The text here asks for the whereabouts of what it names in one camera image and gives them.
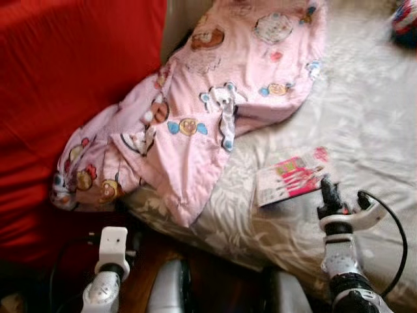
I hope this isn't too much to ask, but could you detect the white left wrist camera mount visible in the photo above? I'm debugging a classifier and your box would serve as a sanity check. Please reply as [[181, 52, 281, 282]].
[[95, 226, 130, 278]]

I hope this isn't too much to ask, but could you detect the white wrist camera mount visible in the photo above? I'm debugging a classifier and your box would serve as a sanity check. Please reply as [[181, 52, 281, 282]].
[[319, 202, 387, 232], [95, 226, 130, 278]]

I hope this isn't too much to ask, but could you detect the robot leg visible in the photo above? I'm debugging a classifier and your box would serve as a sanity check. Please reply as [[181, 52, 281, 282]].
[[264, 267, 313, 313], [147, 259, 193, 313]]

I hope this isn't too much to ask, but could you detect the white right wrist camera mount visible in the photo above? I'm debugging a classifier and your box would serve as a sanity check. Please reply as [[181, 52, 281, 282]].
[[319, 202, 387, 232]]

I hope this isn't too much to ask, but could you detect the pink cartoon print blanket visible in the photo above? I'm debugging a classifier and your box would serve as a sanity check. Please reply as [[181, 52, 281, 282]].
[[51, 0, 328, 228]]

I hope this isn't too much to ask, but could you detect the grey floral bed sheet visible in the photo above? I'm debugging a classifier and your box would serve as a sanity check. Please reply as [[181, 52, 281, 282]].
[[121, 0, 417, 313]]

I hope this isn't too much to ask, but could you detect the pink magazine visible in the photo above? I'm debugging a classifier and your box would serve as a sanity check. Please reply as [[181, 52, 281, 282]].
[[255, 147, 333, 208]]

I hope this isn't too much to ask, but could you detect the robot left leg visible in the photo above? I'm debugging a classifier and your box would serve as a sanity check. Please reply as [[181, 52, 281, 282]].
[[147, 259, 193, 313]]

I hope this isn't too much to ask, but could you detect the blue red star shield cushion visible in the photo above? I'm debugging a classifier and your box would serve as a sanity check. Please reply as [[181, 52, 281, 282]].
[[390, 0, 417, 48]]

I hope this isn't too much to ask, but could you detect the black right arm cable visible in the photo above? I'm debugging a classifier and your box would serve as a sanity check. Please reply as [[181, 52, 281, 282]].
[[357, 190, 409, 297]]

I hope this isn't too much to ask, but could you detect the red fabric covered mattress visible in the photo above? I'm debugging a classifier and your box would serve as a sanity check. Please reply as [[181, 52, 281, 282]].
[[0, 0, 169, 261]]

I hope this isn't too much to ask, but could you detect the robot right leg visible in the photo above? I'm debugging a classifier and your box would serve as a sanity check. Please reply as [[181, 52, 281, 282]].
[[264, 267, 313, 313]]

